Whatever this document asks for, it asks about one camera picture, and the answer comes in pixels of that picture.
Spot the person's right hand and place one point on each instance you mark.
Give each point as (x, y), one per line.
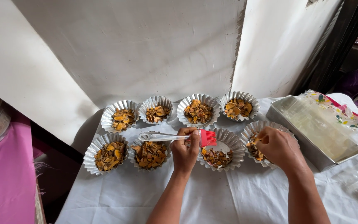
(280, 149)

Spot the person's left hand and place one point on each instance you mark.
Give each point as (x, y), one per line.
(183, 155)

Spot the person's right fingers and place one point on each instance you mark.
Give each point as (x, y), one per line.
(263, 135)

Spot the clear floral print plastic bags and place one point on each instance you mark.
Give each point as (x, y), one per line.
(322, 130)

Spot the white tablecloth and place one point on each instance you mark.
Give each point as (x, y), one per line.
(228, 199)

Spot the rectangular metal loaf pan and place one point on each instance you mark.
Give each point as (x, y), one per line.
(340, 161)

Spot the purple bag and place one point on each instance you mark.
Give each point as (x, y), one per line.
(357, 82)

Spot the heaps of dried orange chips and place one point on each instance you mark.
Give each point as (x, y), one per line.
(109, 155)

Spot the group of fluted metal moulds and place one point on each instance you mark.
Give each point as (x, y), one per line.
(97, 149)

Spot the pink cloth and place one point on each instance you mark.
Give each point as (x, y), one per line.
(5, 174)

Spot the dark wooden door frame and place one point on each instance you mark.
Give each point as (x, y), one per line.
(337, 40)

